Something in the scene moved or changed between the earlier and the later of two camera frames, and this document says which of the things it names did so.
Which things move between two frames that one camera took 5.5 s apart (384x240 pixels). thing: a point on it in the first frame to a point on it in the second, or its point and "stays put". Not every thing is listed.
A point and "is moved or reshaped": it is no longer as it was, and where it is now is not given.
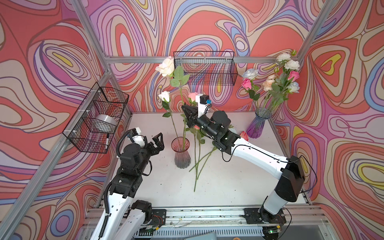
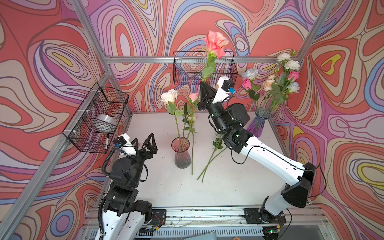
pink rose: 293,74 stays put
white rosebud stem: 165,96 is moved or reshaped
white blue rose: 250,73 stays put
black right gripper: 192,113 to 209,92
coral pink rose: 244,135 is moved or reshaped
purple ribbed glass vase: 255,127 stays put
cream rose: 167,67 to 169,97
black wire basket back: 217,67 stays put
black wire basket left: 93,126 stays put
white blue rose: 294,87 stays put
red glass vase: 182,158 stays put
